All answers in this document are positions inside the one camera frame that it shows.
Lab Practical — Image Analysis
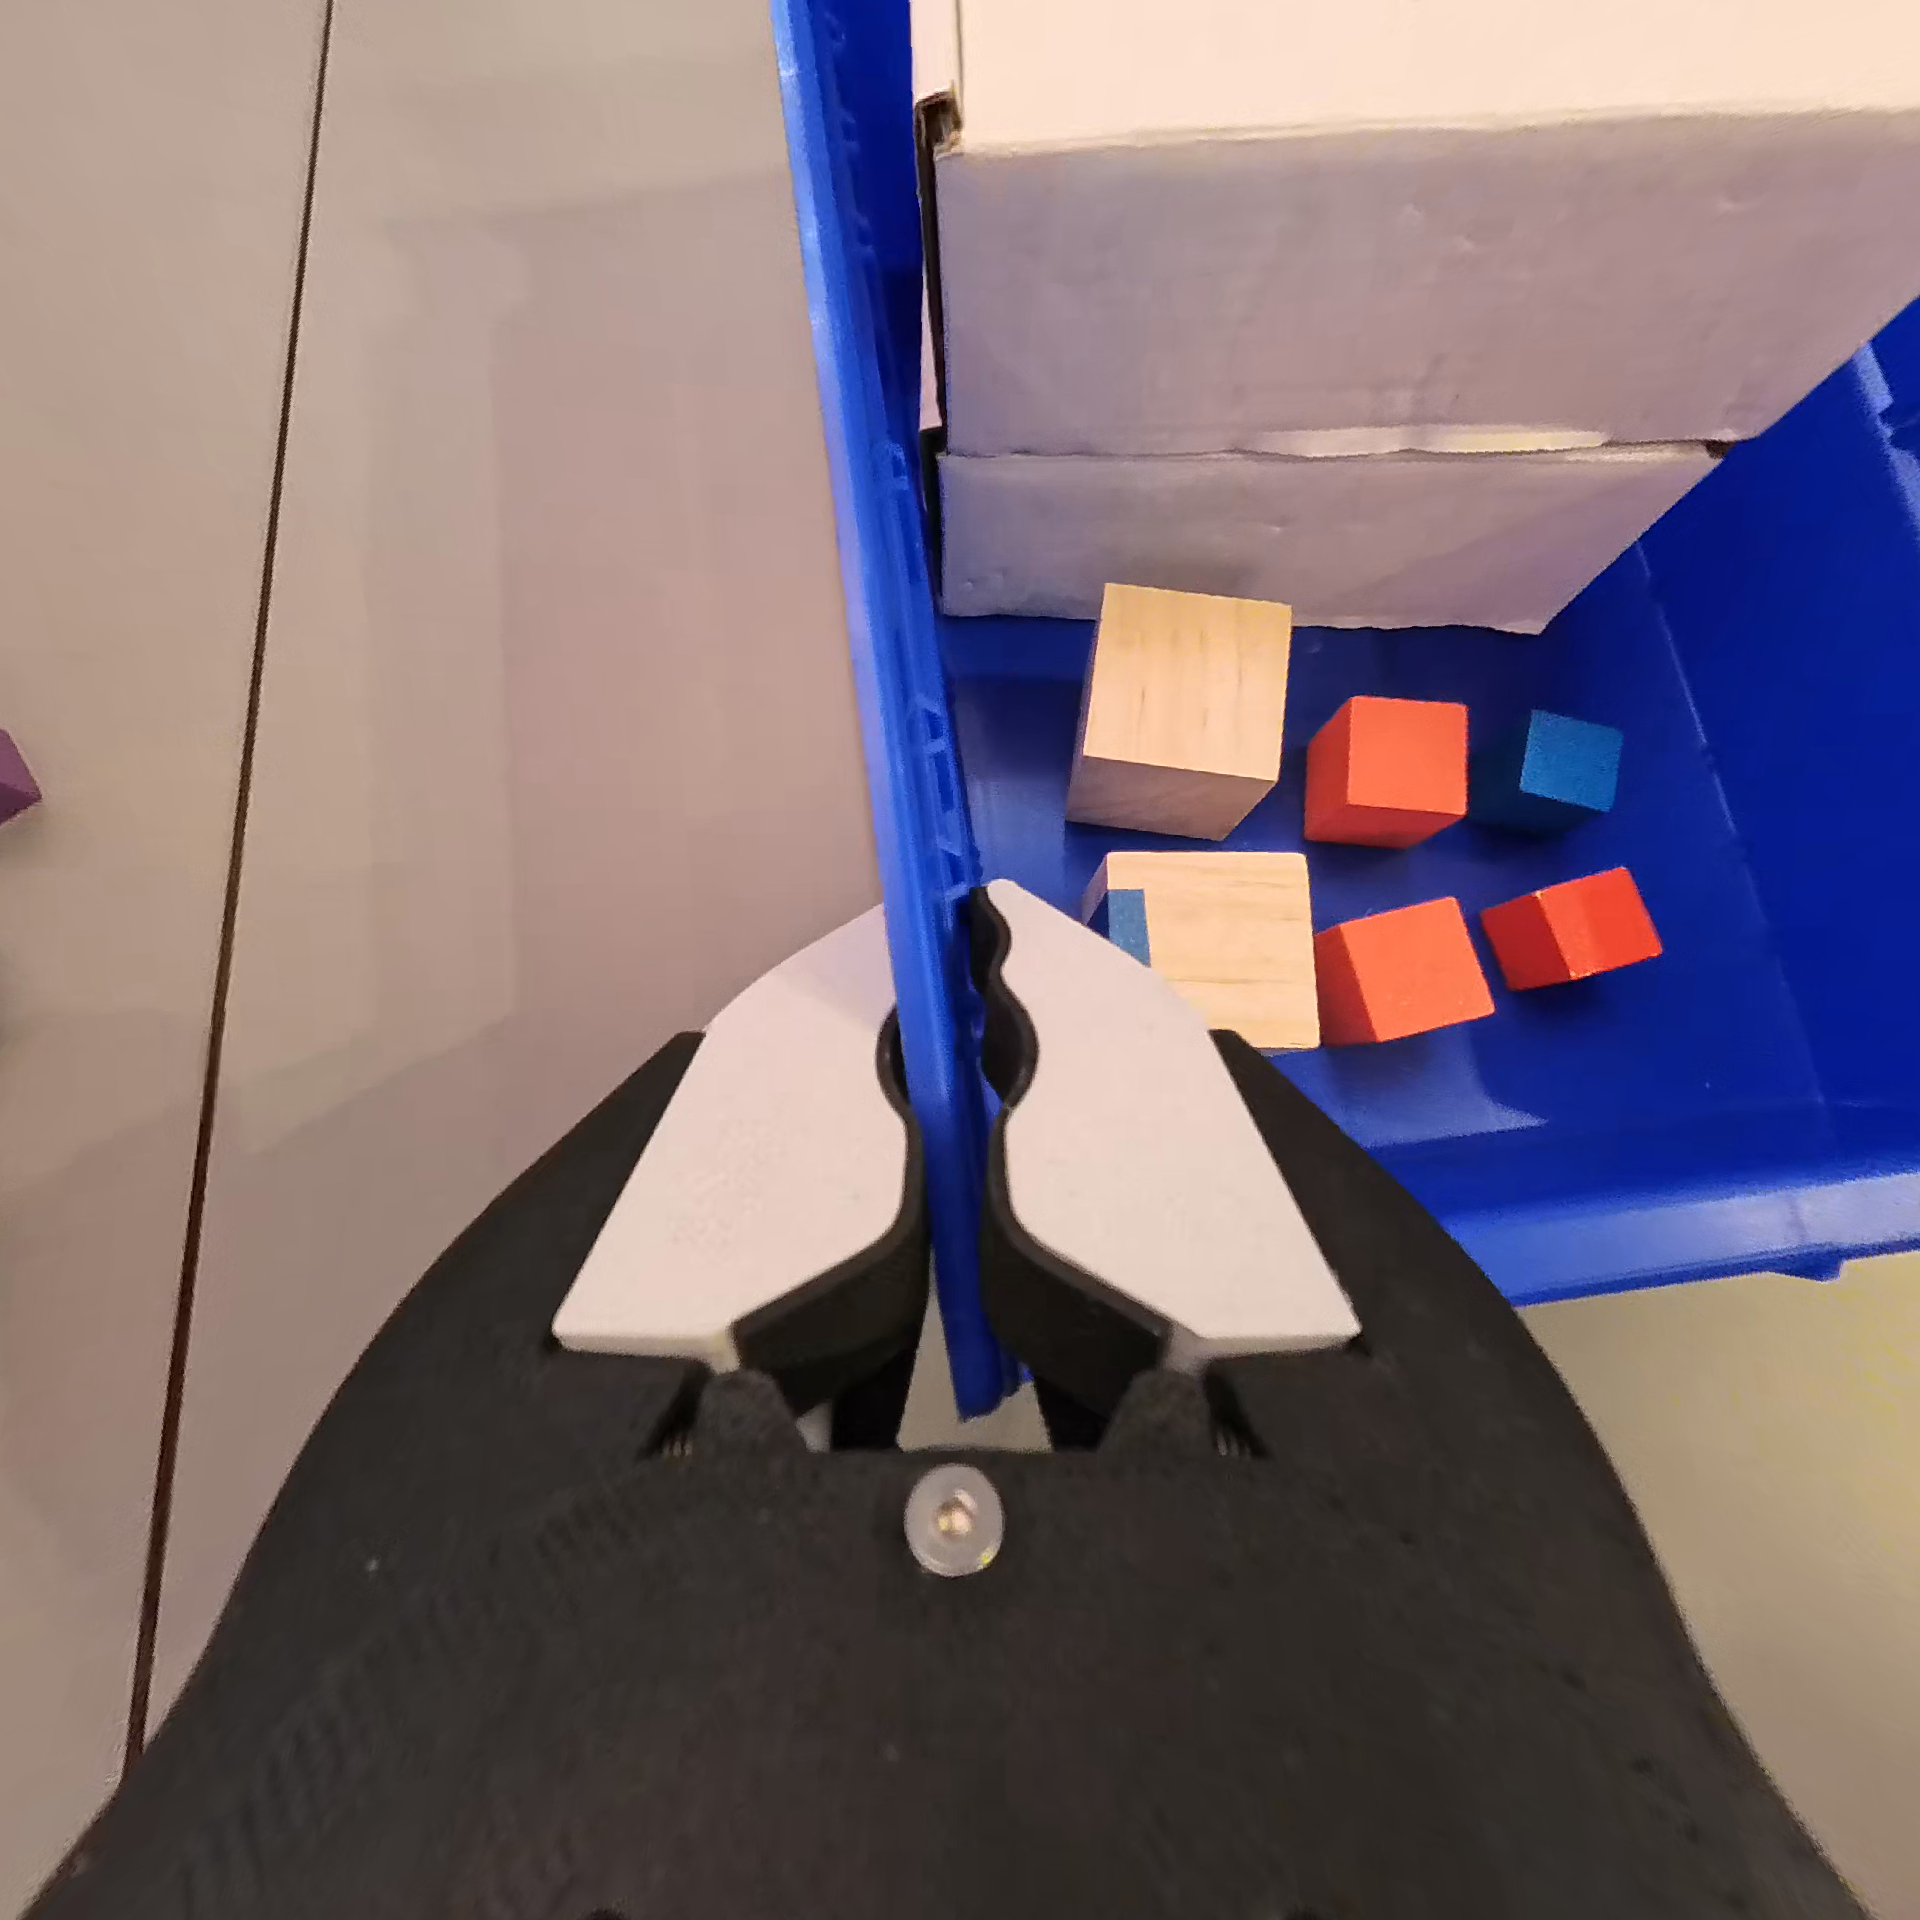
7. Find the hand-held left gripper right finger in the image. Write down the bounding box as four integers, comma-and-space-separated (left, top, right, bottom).
968, 882, 1364, 1426

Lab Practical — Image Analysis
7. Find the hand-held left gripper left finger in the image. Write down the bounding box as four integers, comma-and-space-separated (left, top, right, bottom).
552, 900, 932, 1414

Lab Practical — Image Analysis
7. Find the large wooden cube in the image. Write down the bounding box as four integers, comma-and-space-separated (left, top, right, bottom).
1066, 584, 1296, 843
1083, 852, 1321, 1052

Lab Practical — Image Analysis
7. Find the red wooden cube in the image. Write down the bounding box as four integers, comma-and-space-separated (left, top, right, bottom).
1480, 867, 1665, 993
1302, 694, 1473, 851
1312, 897, 1497, 1048

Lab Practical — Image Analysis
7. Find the blue plastic bin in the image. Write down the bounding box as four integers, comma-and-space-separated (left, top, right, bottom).
769, 0, 1920, 1425

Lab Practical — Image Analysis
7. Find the white cardboard box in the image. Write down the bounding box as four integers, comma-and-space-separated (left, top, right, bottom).
913, 0, 1920, 634

